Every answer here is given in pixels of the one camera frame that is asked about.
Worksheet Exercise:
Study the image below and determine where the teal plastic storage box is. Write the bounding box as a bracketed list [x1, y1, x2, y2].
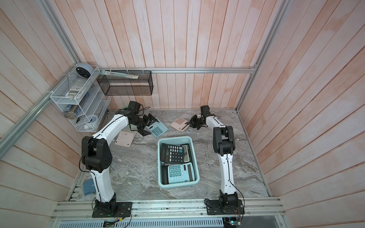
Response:
[157, 136, 200, 189]

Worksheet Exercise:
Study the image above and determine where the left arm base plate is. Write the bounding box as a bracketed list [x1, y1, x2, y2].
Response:
[92, 200, 133, 218]

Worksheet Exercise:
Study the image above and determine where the pale pink calculator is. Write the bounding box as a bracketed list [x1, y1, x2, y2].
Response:
[115, 131, 136, 147]

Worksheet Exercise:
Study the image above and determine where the white wire mesh shelf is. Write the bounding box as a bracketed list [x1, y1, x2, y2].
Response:
[50, 65, 111, 133]

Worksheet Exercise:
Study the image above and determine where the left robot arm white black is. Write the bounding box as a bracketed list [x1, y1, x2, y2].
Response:
[80, 101, 157, 215]

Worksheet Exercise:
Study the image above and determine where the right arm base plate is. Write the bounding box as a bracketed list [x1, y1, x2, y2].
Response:
[204, 199, 245, 216]

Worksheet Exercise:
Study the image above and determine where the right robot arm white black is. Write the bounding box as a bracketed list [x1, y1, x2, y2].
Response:
[189, 105, 240, 213]

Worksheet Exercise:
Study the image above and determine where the aluminium front rail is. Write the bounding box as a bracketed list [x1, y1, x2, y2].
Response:
[50, 197, 286, 221]

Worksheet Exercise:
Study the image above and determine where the ruler on black basket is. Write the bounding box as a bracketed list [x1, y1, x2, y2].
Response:
[100, 70, 139, 79]

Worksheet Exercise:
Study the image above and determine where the black calculator face down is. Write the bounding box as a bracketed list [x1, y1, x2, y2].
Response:
[160, 143, 190, 165]

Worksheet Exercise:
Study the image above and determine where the teal calculator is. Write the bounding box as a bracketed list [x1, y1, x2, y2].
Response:
[147, 117, 168, 138]

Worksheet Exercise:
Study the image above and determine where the teal calculator face up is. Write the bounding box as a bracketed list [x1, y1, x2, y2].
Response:
[167, 162, 195, 184]

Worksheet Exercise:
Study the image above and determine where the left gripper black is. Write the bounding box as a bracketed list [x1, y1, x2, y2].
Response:
[130, 112, 158, 136]

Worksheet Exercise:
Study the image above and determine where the blue notebook by left wall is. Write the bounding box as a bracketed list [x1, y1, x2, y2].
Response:
[83, 179, 96, 196]

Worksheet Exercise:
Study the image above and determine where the black wire mesh basket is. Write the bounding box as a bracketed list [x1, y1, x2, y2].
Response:
[97, 70, 154, 96]

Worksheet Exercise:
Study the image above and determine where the white mug on shelf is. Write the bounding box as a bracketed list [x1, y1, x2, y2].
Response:
[83, 115, 98, 131]

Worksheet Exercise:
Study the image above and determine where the grey round alarm clock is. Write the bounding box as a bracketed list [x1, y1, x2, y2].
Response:
[76, 63, 94, 79]

